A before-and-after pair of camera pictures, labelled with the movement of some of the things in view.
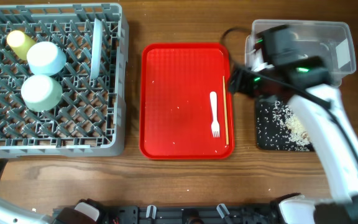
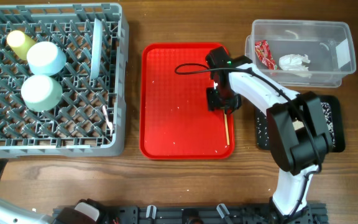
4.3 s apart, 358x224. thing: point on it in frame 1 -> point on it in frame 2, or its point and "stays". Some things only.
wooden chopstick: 227,130 stays
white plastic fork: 215,125 -> 109,124
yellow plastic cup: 20,43 stays
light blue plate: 96,50 stays
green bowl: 41,93 stays
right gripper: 239,81 -> 212,101
